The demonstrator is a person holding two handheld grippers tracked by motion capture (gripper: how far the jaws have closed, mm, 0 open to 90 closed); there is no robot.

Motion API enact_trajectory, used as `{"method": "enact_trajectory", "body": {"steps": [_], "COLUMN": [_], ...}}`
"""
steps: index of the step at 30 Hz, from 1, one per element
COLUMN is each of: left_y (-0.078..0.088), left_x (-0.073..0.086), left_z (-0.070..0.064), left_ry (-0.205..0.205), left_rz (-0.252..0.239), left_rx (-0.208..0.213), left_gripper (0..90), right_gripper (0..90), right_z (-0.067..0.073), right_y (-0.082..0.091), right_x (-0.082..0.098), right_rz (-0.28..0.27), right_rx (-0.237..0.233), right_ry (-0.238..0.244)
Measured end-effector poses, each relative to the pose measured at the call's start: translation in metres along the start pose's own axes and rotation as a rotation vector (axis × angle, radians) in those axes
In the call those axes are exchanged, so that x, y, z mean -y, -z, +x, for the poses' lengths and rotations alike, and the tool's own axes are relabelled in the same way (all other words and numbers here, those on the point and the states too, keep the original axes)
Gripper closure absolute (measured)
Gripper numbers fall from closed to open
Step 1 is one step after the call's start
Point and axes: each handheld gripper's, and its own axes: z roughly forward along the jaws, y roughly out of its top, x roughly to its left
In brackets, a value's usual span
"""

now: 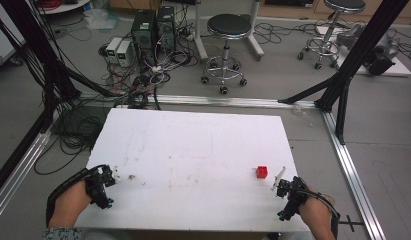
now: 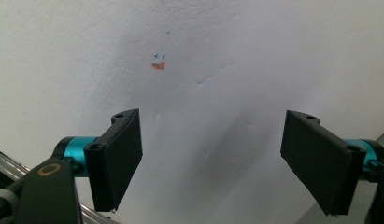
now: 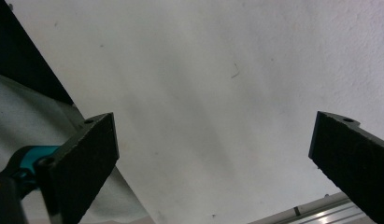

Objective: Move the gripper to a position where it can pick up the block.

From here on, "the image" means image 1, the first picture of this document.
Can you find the black frame beam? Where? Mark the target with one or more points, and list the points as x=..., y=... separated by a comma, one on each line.
x=16, y=156

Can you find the grey machine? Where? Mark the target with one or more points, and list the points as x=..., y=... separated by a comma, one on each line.
x=379, y=53

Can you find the aluminium frame rail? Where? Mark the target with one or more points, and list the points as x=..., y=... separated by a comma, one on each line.
x=19, y=166
x=351, y=173
x=226, y=101

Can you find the white round table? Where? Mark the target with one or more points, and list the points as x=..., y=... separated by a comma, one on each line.
x=64, y=7

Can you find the clear plastic bag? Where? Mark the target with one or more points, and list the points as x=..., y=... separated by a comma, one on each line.
x=101, y=18

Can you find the white stand legs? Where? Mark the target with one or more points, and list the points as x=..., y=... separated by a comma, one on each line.
x=254, y=40

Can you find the black round stool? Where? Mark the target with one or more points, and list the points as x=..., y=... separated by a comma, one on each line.
x=343, y=5
x=228, y=26

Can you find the white floor board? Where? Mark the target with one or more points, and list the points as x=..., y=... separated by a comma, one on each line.
x=401, y=68

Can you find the person's left hand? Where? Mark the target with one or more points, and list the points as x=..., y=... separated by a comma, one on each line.
x=69, y=203

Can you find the white cabinet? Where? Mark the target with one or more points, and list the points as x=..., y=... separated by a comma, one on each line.
x=4, y=36

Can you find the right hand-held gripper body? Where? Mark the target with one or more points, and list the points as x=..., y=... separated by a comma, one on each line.
x=294, y=196

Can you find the white power supply unit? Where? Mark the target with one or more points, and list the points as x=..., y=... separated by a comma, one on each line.
x=124, y=53
x=113, y=48

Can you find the black computer tower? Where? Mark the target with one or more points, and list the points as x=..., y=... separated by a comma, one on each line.
x=143, y=31
x=165, y=26

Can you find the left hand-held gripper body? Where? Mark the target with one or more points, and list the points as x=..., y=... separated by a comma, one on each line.
x=97, y=188

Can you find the person's right hand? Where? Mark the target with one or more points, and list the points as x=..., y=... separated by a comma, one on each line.
x=315, y=215

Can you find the black frame post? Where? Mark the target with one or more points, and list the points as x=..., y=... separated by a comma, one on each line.
x=29, y=36
x=363, y=50

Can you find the patterned sleeve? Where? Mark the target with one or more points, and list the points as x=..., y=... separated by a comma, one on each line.
x=61, y=234

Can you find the red cube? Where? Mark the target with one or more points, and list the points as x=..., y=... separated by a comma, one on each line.
x=261, y=172

